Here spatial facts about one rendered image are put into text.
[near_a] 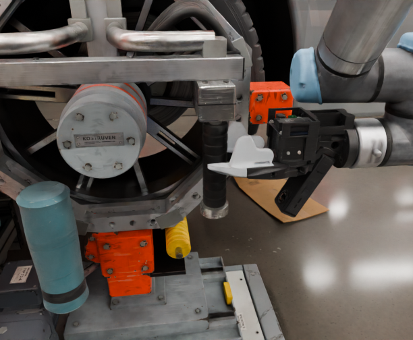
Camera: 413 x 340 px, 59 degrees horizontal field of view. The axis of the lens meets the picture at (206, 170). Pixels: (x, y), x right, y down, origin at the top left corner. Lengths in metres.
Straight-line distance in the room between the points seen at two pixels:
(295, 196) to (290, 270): 1.08
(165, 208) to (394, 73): 0.53
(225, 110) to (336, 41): 0.16
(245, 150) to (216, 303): 0.83
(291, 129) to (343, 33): 0.14
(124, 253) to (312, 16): 0.70
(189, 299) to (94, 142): 0.70
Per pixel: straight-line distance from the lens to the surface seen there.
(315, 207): 2.07
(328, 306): 1.53
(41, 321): 0.95
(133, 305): 1.16
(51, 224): 0.70
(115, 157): 0.60
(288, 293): 1.54
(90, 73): 0.52
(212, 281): 1.33
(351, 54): 0.48
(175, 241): 0.87
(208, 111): 0.50
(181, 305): 1.16
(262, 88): 0.75
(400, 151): 0.60
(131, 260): 0.88
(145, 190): 0.91
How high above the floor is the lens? 1.06
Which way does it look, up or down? 26 degrees down
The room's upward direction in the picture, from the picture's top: straight up
